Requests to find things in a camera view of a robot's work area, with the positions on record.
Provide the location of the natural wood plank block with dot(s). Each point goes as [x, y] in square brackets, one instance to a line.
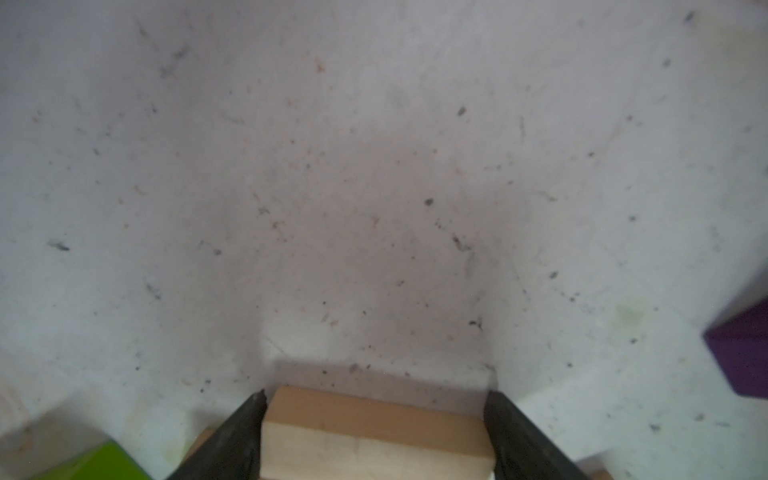
[601, 475]
[312, 434]
[201, 439]

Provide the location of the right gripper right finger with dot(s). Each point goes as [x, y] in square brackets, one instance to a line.
[522, 450]

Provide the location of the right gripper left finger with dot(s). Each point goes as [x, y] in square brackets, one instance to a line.
[233, 450]

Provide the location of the large green block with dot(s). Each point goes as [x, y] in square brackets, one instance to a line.
[108, 461]

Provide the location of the purple house-shaped block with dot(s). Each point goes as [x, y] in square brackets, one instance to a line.
[739, 347]

